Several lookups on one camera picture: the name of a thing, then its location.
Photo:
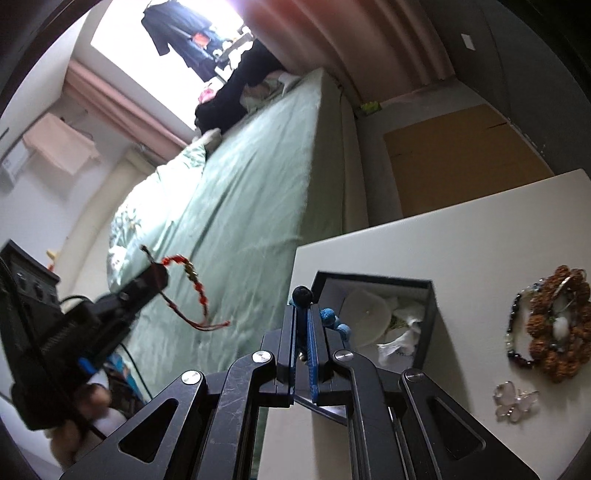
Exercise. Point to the flat cardboard box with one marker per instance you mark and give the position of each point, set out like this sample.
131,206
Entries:
457,161

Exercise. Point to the bed with green sheet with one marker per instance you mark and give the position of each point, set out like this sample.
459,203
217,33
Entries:
258,184

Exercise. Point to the white round disc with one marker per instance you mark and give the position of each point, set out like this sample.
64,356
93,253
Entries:
364,318

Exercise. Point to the white stone pendant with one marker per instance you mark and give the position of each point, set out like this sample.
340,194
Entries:
561,325

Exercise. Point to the hanging dark clothes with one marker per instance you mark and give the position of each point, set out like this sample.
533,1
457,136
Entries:
184,32

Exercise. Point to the pink curtain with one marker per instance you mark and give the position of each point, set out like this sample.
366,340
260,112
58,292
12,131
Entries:
124,113
351,41

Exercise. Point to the black jewelry box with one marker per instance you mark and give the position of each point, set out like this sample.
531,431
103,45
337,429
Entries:
427,323

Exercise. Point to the white air conditioner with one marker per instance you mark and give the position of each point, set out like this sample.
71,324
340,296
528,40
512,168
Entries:
13,161

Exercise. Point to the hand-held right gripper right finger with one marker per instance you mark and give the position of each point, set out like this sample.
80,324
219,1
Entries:
314,355

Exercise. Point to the small green object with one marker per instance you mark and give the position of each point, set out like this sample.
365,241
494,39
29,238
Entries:
370,108

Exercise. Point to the floral quilt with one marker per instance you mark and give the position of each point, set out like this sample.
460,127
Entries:
152,203

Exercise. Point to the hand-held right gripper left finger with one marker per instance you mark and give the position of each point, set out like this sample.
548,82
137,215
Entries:
288,355

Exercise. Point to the white wall switch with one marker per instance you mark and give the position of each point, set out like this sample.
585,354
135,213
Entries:
469,41

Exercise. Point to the white crumpled paper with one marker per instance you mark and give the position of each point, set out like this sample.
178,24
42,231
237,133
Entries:
406,341

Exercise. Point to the person's left hand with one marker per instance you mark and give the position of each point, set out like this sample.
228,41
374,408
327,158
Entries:
96,398

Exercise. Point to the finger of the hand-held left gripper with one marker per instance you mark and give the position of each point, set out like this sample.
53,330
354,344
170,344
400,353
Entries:
141,288

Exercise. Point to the peach hanging cloth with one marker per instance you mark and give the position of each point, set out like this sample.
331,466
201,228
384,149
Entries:
60,143

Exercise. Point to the black clothing pile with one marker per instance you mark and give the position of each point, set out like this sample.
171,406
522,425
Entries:
231,92

